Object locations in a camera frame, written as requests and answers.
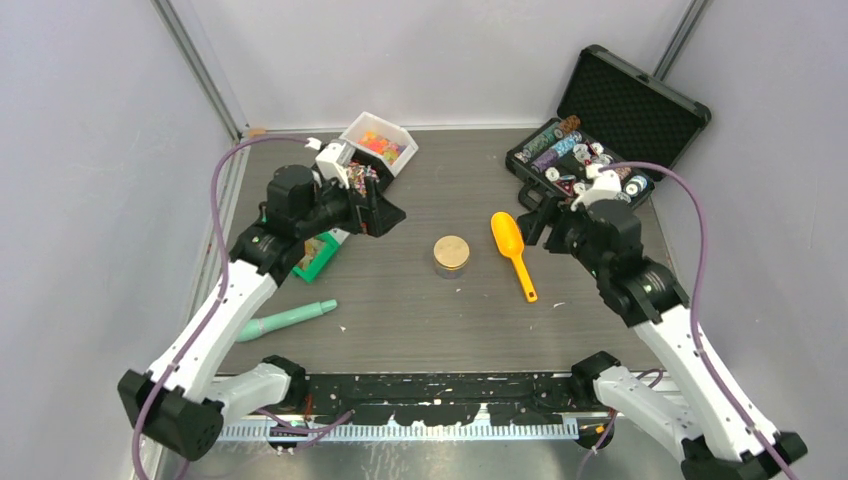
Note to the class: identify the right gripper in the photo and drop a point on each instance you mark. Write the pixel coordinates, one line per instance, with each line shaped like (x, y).
(534, 222)

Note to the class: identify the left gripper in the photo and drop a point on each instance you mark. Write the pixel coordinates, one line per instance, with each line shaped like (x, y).
(380, 215)

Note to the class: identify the orange plastic scoop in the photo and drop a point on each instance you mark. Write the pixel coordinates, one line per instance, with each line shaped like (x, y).
(510, 244)

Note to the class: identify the green bin with candies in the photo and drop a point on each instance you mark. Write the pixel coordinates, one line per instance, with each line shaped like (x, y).
(319, 251)

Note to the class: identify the gold jar lid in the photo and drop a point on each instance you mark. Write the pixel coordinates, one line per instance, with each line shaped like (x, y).
(451, 250)

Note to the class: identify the clear plastic jar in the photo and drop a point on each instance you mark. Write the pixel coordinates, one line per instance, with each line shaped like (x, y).
(449, 272)

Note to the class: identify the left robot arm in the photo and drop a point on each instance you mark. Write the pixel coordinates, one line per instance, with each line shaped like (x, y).
(175, 401)

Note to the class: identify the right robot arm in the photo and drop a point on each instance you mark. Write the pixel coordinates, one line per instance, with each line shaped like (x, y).
(720, 433)

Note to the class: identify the white bin with gummy candies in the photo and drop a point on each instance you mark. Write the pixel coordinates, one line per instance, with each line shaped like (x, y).
(376, 136)

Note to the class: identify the black poker chip case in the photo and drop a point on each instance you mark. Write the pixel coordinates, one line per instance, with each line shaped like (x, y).
(610, 112)

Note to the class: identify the mint green pen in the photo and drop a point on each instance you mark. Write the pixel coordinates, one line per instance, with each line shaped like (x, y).
(258, 327)

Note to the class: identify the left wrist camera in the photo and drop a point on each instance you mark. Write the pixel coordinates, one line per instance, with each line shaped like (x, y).
(333, 161)

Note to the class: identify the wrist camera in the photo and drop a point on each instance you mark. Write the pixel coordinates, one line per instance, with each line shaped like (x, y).
(333, 161)
(603, 184)

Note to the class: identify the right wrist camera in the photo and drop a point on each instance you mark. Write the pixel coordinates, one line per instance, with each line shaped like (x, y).
(603, 184)

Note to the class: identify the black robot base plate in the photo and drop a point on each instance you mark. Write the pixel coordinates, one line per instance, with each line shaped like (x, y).
(443, 399)

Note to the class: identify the aluminium frame rail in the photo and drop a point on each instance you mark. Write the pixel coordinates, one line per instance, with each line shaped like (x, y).
(197, 66)

